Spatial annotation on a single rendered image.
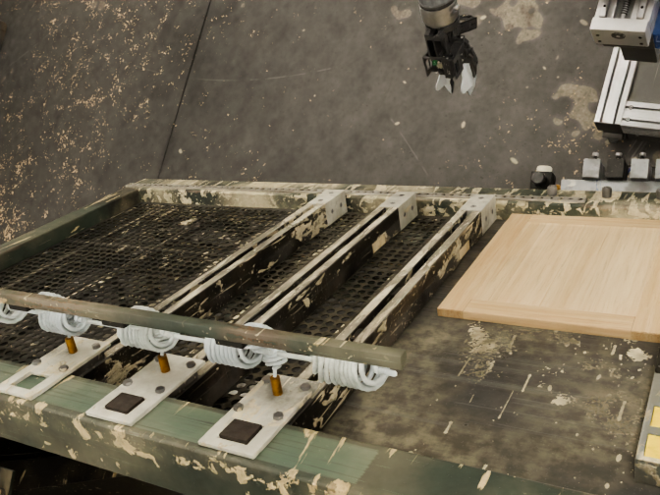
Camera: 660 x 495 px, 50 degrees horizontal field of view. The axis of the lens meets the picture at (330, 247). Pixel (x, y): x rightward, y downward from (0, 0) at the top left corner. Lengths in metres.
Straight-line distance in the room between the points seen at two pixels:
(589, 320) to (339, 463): 0.65
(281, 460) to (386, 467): 0.15
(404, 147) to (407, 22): 0.60
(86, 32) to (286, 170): 1.81
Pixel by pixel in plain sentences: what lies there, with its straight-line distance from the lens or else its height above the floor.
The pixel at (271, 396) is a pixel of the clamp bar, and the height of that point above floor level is 1.82.
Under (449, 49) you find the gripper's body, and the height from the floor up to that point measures 1.47.
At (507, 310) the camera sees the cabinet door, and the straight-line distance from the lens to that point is 1.49.
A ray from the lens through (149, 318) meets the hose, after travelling 1.13.
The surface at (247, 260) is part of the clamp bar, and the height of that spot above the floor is 1.35.
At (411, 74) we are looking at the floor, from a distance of 3.30.
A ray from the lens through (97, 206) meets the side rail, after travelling 2.60.
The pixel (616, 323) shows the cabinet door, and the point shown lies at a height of 1.35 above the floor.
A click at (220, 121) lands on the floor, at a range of 3.78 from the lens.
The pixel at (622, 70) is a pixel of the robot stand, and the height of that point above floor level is 0.23.
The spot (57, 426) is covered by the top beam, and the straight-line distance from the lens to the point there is 1.31.
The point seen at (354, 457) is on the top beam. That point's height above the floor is 1.89.
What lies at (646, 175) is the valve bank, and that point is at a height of 0.76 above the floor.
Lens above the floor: 2.78
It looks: 59 degrees down
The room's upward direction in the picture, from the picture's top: 70 degrees counter-clockwise
